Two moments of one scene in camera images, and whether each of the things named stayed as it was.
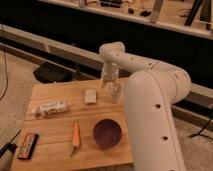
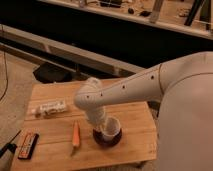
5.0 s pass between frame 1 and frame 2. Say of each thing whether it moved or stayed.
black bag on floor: stayed
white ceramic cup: moved
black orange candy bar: stayed
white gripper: moved
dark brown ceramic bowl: stayed
